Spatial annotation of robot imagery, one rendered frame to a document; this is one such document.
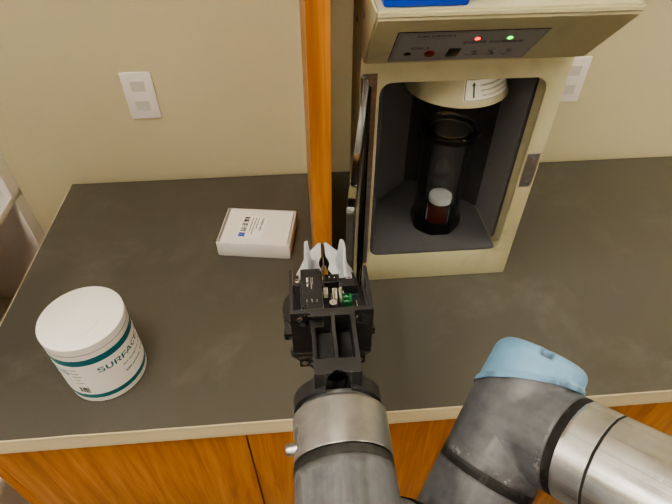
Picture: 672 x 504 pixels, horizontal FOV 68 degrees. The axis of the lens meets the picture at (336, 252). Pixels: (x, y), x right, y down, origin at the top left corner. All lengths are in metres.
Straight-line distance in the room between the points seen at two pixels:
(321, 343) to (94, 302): 0.54
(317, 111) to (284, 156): 0.66
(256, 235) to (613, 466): 0.87
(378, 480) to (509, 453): 0.10
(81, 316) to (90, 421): 0.18
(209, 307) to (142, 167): 0.53
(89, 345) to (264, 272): 0.39
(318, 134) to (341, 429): 0.45
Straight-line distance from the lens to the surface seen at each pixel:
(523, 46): 0.76
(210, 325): 1.00
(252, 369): 0.92
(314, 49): 0.66
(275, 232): 1.10
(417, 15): 0.64
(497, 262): 1.09
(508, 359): 0.41
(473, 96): 0.86
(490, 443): 0.41
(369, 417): 0.38
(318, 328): 0.42
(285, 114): 1.29
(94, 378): 0.90
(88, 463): 1.10
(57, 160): 1.47
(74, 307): 0.90
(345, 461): 0.36
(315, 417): 0.38
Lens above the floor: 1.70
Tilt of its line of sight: 44 degrees down
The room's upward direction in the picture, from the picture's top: straight up
